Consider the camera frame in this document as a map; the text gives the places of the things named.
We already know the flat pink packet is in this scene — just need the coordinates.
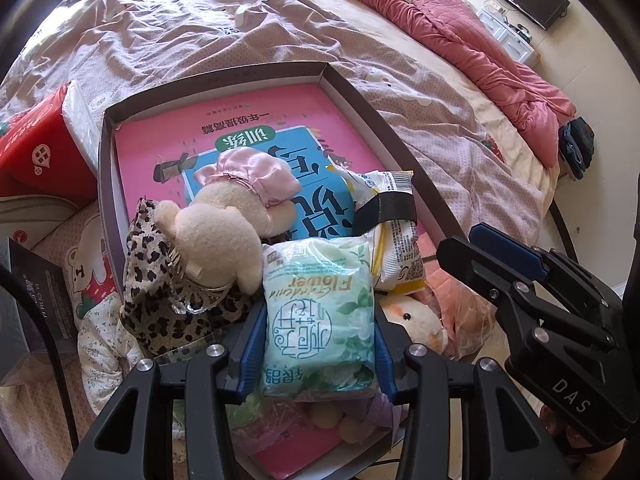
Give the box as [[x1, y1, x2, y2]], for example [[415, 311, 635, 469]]
[[250, 410, 346, 478]]

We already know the pink book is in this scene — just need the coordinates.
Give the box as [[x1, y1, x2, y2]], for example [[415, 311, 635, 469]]
[[114, 82, 428, 241]]

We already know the dark shallow cardboard box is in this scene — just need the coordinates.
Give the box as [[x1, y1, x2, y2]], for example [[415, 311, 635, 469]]
[[97, 61, 471, 480]]

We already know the dark blue box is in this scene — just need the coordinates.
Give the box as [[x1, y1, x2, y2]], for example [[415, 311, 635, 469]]
[[0, 237, 76, 386]]

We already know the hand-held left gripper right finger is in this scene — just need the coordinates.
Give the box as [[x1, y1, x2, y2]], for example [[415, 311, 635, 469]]
[[374, 305, 576, 480]]

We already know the small plush bear purple ribbon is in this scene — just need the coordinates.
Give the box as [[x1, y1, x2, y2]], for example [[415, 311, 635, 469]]
[[305, 392, 406, 446]]

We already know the person's right hand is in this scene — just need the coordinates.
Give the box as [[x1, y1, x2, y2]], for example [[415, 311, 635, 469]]
[[541, 405, 640, 480]]

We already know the dark clothes heap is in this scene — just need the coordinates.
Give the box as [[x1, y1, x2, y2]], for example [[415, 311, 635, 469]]
[[559, 117, 596, 181]]

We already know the yellow white snack packet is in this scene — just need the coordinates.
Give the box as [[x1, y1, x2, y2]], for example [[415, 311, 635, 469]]
[[330, 167, 428, 296]]

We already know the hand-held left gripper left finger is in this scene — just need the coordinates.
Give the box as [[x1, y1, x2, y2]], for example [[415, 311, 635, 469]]
[[60, 305, 268, 480]]

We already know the beige plush bear pink dress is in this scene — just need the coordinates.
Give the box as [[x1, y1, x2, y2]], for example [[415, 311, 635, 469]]
[[152, 150, 303, 293]]

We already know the pink quilt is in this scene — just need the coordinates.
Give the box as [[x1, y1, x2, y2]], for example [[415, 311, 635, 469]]
[[279, 0, 577, 168]]

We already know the peach plush toy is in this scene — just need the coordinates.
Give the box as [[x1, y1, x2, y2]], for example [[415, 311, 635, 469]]
[[380, 235, 496, 361]]

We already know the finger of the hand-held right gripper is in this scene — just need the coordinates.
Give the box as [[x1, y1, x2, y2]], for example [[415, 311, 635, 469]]
[[468, 223, 626, 331], [437, 236, 618, 361]]

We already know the white drawer cabinet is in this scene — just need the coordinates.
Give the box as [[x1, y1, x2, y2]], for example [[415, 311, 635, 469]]
[[475, 2, 541, 63]]

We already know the leopard print pouch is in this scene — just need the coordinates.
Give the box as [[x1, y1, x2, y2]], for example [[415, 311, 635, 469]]
[[122, 197, 256, 356]]

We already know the red tissue box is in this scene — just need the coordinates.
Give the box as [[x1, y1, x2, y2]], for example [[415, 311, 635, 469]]
[[0, 80, 103, 251]]

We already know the teal floral tissue packet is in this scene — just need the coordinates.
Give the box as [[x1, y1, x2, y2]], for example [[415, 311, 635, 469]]
[[261, 236, 381, 402]]

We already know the lilac printed duvet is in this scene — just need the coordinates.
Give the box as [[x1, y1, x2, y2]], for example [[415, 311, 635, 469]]
[[0, 0, 546, 480]]

